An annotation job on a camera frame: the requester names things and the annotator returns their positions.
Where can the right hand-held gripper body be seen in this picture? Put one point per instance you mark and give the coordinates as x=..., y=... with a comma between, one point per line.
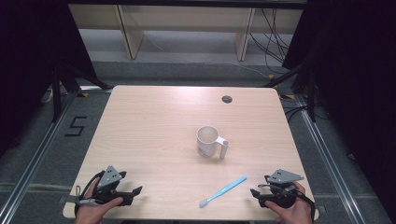
x=281, y=189

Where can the beige shelf unit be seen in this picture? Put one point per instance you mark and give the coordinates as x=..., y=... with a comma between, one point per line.
x=186, y=18

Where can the aluminium floor rail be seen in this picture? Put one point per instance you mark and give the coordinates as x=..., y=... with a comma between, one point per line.
x=34, y=161
x=330, y=168

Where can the person's left hand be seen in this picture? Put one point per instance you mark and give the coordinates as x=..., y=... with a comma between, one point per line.
x=93, y=211

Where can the black curtain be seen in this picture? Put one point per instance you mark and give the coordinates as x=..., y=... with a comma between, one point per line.
x=28, y=62
x=358, y=77

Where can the light blue toothbrush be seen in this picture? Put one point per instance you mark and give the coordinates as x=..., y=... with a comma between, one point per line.
x=222, y=190

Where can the black metal stand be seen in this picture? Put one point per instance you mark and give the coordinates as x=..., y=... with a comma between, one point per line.
x=56, y=93
x=311, y=93

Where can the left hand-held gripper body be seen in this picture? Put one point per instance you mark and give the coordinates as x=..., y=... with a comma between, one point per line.
x=109, y=180

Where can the person's right hand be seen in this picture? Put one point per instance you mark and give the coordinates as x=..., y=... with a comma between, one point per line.
x=294, y=211

